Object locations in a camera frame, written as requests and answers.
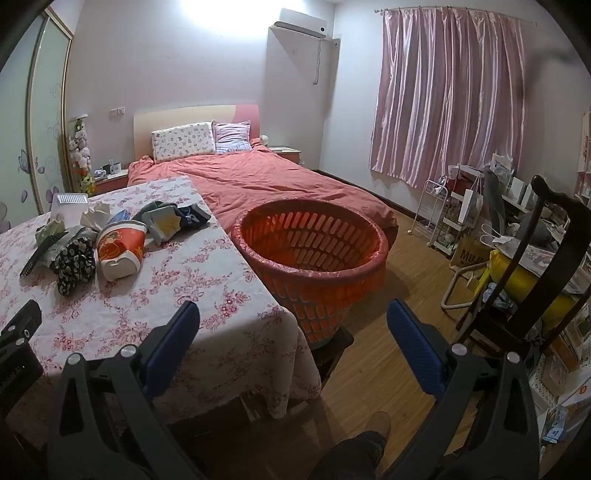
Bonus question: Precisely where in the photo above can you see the red paper cup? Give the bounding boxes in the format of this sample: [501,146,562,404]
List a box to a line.
[95,220,148,281]

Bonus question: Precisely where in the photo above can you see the dark wooden stool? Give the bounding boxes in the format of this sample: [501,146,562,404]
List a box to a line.
[309,323,356,388]

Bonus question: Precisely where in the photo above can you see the curtain rod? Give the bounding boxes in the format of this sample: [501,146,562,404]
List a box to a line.
[375,7,536,26]

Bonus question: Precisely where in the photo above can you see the brown paper bag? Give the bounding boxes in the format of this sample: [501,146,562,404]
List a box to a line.
[450,231,492,273]

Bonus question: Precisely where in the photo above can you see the green yellow snack packet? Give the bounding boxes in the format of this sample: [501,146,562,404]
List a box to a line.
[134,200,183,245]

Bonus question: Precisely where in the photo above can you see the grey chair back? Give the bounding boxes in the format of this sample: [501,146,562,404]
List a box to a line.
[482,168,505,236]

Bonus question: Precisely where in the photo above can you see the black dotted bag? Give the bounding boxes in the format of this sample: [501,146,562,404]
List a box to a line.
[50,235,97,296]

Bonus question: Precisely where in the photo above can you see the wardrobe with flower print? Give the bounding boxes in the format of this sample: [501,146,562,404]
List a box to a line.
[0,9,75,232]

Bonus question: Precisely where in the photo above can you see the pink curtain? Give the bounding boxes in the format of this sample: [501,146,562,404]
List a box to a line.
[369,8,527,188]

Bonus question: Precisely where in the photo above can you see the white tissue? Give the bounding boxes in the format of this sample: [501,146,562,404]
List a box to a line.
[81,205,114,232]

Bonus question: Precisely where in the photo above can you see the cream pink headboard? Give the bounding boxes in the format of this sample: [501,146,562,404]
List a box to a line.
[134,104,260,162]

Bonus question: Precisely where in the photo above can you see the pink floral tablecloth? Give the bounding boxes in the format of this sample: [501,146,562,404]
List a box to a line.
[0,175,321,444]

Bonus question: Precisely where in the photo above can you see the white wire rack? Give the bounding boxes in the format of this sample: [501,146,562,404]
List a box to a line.
[416,180,448,245]

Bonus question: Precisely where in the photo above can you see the white plastic box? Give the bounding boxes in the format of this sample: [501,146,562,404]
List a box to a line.
[51,193,90,217]

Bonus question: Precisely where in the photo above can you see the yellow cushion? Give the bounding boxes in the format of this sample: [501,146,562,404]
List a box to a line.
[489,249,578,319]

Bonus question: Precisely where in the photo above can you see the white metal frame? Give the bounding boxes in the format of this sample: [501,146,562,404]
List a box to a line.
[441,263,490,310]

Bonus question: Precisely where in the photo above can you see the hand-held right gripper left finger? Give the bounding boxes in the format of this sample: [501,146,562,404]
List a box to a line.
[46,300,205,480]

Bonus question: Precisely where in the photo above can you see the person's leg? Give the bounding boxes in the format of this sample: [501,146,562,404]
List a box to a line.
[318,430,386,480]

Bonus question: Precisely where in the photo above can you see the dark wooden chair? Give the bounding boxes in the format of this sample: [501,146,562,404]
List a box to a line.
[457,174,591,356]

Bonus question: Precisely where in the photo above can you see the brown shoe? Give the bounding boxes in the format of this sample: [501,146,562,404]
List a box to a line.
[360,412,391,445]

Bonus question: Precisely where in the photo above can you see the white floral pillow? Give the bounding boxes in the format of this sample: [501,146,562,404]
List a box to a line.
[151,122,217,162]

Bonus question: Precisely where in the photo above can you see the hanging plush toys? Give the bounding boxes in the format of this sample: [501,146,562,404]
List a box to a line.
[68,119,95,195]

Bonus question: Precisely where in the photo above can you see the white trolley shelf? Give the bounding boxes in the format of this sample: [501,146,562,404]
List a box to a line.
[434,164,490,254]

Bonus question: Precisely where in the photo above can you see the bed with red duvet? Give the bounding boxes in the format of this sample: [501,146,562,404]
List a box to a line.
[127,143,399,250]

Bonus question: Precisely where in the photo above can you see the orange basket with red liner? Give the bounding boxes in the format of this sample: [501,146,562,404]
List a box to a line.
[229,199,390,352]

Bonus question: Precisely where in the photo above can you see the white paper bag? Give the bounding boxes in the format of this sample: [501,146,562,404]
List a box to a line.
[459,189,481,227]

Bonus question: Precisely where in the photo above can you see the white air conditioner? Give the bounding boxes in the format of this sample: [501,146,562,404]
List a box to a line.
[274,19,329,38]

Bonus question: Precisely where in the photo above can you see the pink nightstand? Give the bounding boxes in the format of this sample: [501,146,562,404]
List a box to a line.
[268,147,303,164]
[92,168,130,197]

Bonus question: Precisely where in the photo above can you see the black comb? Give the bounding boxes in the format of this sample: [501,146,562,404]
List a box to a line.
[19,231,70,278]

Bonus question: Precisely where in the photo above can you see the pile of boxes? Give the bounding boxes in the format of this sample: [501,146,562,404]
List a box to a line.
[526,318,591,462]

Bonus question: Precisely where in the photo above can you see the pink bookshelf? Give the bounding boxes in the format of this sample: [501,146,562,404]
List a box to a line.
[576,111,591,208]

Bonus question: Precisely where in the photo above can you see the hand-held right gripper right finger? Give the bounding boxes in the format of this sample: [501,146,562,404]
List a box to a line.
[382,299,542,480]

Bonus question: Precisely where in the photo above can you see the pink striped pillow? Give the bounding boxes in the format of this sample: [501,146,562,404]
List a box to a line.
[212,121,253,154]

